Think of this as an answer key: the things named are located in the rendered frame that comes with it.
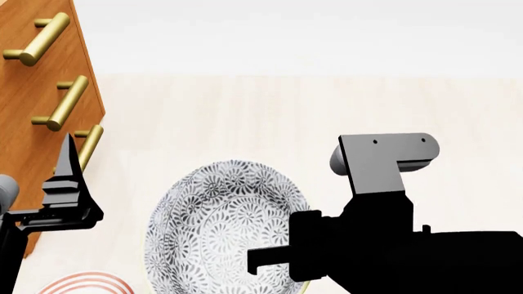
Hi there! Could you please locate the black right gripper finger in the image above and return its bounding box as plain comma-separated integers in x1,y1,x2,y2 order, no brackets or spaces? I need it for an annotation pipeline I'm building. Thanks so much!
246,244,293,276

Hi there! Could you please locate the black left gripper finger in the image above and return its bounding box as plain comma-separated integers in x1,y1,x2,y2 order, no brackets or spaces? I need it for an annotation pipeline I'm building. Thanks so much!
41,132,94,211

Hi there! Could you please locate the grey floral patterned plate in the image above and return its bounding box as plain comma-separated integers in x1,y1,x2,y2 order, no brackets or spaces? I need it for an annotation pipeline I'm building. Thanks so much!
143,159,312,294

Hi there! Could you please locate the red striped white plate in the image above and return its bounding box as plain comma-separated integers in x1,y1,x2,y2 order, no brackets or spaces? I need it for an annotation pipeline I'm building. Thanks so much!
34,270,136,294

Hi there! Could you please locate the wooden drawer cabinet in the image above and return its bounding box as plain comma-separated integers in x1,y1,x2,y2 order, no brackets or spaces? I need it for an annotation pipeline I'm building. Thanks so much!
0,0,107,259

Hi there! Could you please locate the brass drawer handle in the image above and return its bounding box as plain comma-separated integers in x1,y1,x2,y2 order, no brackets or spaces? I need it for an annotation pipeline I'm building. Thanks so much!
2,11,71,68
30,74,90,132
51,123,105,174

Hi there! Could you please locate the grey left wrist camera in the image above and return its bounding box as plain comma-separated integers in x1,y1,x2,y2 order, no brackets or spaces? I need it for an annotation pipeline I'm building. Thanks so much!
0,173,20,216

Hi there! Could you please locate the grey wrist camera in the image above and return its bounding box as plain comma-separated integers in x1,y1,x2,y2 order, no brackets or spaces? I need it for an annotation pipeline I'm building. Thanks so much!
329,132,440,196
0,173,20,216

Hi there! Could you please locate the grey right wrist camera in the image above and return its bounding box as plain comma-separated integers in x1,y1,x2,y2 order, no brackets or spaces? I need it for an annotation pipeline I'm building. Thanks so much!
329,132,440,196

